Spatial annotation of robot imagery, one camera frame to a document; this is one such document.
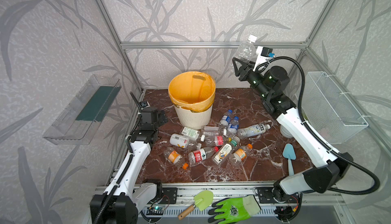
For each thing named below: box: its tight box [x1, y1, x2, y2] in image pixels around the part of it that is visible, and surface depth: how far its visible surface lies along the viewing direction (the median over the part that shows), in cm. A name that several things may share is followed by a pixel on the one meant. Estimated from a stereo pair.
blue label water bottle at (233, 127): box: [227, 116, 240, 137], surface depth 96 cm
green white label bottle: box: [179, 126, 206, 143], surface depth 93 cm
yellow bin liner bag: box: [168, 71, 216, 112], surface depth 91 cm
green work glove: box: [208, 194, 262, 224], surface depth 71 cm
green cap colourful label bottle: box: [211, 136, 241, 166], surface depth 85 cm
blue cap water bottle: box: [219, 109, 234, 130], surface depth 100 cm
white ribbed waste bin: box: [174, 104, 213, 130], surface depth 90 cm
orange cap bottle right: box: [228, 143, 254, 166], surface depth 84 cm
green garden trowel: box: [178, 189, 214, 221], surface depth 73 cm
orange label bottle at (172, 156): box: [163, 146, 189, 171], surface depth 84 cm
